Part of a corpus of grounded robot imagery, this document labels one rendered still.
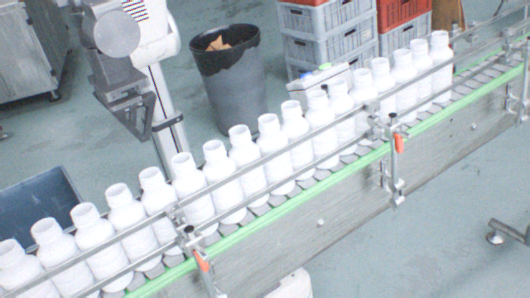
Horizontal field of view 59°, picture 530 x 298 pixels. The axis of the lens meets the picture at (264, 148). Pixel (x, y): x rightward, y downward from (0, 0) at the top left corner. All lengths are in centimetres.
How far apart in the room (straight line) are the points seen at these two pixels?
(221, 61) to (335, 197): 193
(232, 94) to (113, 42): 235
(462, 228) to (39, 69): 354
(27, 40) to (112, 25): 382
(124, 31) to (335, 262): 171
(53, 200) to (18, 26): 305
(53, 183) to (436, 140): 102
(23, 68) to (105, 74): 382
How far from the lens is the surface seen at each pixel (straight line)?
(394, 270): 213
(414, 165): 116
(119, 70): 70
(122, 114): 69
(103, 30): 61
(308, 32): 327
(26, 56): 447
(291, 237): 98
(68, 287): 84
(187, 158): 84
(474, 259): 220
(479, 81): 131
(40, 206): 147
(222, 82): 290
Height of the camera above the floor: 159
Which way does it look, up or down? 32 degrees down
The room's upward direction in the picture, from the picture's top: 12 degrees counter-clockwise
